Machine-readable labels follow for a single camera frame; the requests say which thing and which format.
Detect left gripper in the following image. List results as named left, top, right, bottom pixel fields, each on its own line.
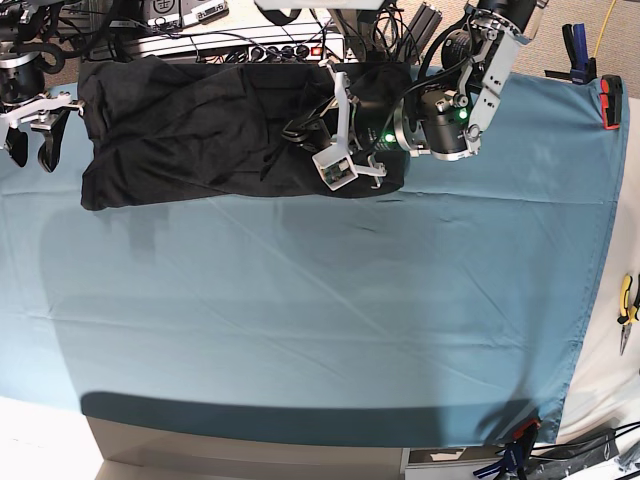
left=281, top=60, right=393, bottom=189

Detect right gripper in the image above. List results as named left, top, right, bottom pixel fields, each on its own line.
left=1, top=52, right=84, bottom=173

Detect dark grey T-shirt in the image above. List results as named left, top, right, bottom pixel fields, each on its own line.
left=77, top=54, right=414, bottom=212

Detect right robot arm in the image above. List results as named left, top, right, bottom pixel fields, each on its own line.
left=1, top=1, right=84, bottom=173

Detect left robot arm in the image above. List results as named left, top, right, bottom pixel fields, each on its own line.
left=282, top=1, right=547, bottom=191

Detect white power strip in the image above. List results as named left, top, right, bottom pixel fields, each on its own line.
left=125, top=23, right=353, bottom=63

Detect blue table cloth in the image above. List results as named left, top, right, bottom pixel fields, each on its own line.
left=1, top=75, right=632, bottom=447

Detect blue black clamp top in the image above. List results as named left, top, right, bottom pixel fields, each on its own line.
left=560, top=23, right=597, bottom=85

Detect orange black clamp top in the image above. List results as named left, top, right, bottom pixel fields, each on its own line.
left=599, top=75, right=623, bottom=130

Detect orange blue clamp bottom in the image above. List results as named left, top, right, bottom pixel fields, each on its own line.
left=473, top=418, right=541, bottom=480

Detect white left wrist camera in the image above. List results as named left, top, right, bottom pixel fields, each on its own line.
left=312, top=144, right=358, bottom=191

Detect yellow cable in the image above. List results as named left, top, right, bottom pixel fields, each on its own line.
left=593, top=0, right=615, bottom=60

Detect yellow handled pliers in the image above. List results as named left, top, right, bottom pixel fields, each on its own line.
left=617, top=274, right=639, bottom=355

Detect black bag with cords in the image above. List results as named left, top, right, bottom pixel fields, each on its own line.
left=525, top=421, right=639, bottom=479

